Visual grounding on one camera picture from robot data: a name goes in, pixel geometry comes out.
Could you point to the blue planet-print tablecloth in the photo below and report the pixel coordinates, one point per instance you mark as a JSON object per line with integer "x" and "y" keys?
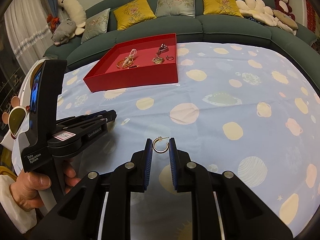
{"x": 249, "y": 120}

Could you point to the dark green sofa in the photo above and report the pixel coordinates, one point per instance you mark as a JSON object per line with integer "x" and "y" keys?
{"x": 201, "y": 28}

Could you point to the red cardboard tray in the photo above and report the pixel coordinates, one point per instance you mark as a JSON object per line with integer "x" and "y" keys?
{"x": 129, "y": 64}

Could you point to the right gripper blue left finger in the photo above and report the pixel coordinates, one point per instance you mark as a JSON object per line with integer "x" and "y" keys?
{"x": 140, "y": 175}

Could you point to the white cow plush toy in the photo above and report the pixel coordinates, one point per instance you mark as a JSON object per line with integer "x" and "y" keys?
{"x": 75, "y": 12}

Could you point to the gold wristwatch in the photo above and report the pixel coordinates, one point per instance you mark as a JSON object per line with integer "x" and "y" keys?
{"x": 158, "y": 60}

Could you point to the white sheer curtain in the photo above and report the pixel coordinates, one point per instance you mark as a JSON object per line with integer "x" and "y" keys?
{"x": 27, "y": 30}

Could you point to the person's left hand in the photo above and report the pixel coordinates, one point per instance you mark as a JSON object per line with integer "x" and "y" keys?
{"x": 25, "y": 190}

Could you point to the grey pig plush toy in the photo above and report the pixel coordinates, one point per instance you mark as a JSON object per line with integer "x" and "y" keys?
{"x": 64, "y": 32}

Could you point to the right yellow embroidered cushion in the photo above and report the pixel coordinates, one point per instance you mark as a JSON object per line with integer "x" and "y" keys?
{"x": 221, "y": 7}

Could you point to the grey embroidered cushion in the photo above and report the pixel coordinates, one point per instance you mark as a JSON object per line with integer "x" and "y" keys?
{"x": 175, "y": 8}
{"x": 96, "y": 25}

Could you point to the middle grey embroidered cushion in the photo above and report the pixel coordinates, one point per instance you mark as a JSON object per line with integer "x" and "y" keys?
{"x": 175, "y": 8}

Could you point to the left yellow embroidered cushion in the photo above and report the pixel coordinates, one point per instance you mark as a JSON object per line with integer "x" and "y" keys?
{"x": 132, "y": 13}

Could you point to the left grey embroidered cushion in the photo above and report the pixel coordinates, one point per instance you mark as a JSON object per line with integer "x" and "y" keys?
{"x": 96, "y": 25}

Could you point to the gold hoop earring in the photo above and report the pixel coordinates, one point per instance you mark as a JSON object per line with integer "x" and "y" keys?
{"x": 161, "y": 145}

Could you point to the silver blue-dial wristwatch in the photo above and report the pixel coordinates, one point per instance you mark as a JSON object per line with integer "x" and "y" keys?
{"x": 162, "y": 49}

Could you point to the white flower-shaped cushion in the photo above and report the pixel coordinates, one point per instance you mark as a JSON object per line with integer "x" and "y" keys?
{"x": 257, "y": 10}

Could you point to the red curtain tie ornament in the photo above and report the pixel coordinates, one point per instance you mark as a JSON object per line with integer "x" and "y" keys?
{"x": 52, "y": 22}

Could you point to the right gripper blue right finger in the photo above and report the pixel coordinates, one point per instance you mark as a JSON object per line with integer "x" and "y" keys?
{"x": 178, "y": 164}

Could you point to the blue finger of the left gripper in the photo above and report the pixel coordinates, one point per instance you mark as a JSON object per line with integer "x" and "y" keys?
{"x": 100, "y": 113}

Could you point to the yellow embroidered cushion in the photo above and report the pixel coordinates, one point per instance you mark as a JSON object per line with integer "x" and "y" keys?
{"x": 132, "y": 13}
{"x": 221, "y": 7}

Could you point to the brown round cushion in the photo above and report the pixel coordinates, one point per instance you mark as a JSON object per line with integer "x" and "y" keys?
{"x": 285, "y": 19}

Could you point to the red monkey plush toy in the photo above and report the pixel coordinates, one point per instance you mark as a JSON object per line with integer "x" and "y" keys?
{"x": 282, "y": 1}

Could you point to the white bear-ear mirror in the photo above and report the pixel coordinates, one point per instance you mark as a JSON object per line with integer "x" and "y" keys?
{"x": 15, "y": 117}

